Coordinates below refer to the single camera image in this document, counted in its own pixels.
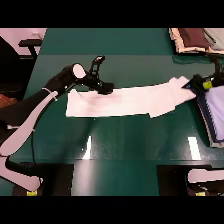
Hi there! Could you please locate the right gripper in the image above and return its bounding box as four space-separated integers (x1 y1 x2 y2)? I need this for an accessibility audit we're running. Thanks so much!
182 73 211 95

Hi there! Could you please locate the brown garment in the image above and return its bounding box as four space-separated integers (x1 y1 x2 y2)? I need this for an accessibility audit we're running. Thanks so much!
179 27 210 50

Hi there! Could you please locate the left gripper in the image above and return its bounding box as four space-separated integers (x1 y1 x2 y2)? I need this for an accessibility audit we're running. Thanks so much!
89 79 115 96

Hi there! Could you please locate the grey garment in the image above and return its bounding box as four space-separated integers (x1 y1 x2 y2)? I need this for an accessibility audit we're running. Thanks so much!
203 27 224 52

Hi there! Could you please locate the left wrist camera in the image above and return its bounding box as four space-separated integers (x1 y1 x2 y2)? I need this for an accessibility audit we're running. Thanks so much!
87 55 106 77

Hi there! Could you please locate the white garment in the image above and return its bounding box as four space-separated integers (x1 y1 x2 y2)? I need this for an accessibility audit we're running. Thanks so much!
65 75 197 119

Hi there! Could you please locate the black cable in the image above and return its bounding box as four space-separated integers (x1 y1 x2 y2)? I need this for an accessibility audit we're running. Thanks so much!
30 128 37 166

